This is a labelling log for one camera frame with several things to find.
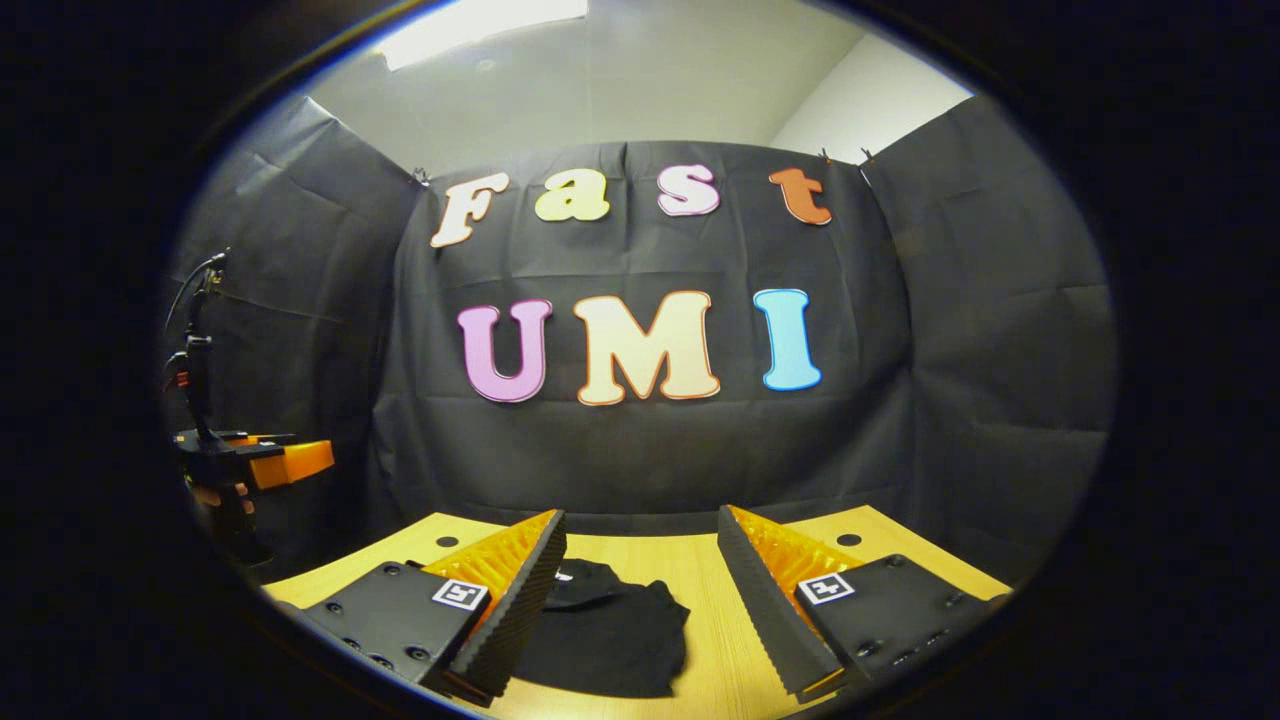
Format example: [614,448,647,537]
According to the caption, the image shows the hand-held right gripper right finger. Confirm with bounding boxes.
[717,505,1011,699]

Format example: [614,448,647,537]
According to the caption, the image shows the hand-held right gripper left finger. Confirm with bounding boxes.
[300,510,568,706]

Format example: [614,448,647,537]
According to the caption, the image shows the black button-up garment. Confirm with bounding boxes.
[512,560,691,699]

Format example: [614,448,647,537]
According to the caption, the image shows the black backdrop cloth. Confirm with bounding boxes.
[165,95,1116,586]

